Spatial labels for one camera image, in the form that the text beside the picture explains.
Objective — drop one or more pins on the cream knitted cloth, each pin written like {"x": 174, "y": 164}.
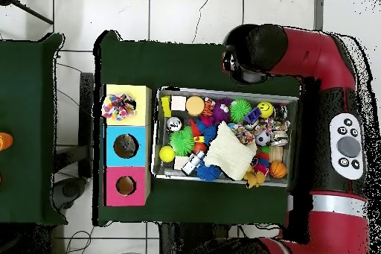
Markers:
{"x": 229, "y": 150}

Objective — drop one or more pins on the blue fuzzy toy with eyes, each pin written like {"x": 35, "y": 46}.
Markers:
{"x": 208, "y": 172}

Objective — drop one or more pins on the polka dot cloth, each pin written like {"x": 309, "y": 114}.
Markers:
{"x": 119, "y": 107}

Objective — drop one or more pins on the brown plush toy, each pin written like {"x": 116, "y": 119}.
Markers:
{"x": 255, "y": 178}

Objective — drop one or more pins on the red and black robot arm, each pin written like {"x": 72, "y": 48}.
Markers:
{"x": 321, "y": 57}

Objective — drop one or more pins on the clear mesh bin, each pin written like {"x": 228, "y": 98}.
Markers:
{"x": 156, "y": 147}

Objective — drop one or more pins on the wooden box with three holes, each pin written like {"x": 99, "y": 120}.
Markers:
{"x": 140, "y": 147}

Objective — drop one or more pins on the green spiky ball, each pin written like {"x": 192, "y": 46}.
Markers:
{"x": 182, "y": 141}
{"x": 240, "y": 110}

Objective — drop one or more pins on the purple spiky ball with eyes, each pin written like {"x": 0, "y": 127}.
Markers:
{"x": 221, "y": 111}

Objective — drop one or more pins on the plain yellow ball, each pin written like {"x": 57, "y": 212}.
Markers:
{"x": 166, "y": 154}

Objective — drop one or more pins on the yellow smiley ball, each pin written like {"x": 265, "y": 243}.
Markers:
{"x": 266, "y": 109}

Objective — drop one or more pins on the small orange basketball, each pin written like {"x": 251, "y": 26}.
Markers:
{"x": 278, "y": 169}

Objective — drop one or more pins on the green cloth side table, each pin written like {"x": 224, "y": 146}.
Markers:
{"x": 30, "y": 99}

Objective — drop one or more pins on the small orange object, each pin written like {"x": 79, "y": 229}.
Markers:
{"x": 5, "y": 142}

